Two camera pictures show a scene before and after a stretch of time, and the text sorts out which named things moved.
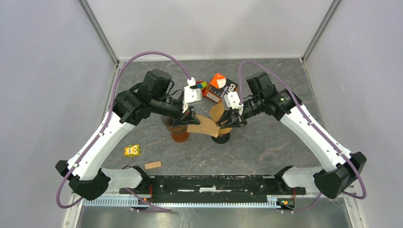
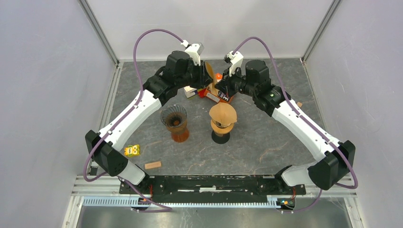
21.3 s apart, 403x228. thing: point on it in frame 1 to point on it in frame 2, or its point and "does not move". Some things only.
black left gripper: (190, 119) to (204, 78)
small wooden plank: (152, 165) does not move
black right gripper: (228, 114) to (225, 85)
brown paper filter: (206, 127) to (211, 86)
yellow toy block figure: (132, 150) does not move
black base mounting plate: (213, 188) does not move
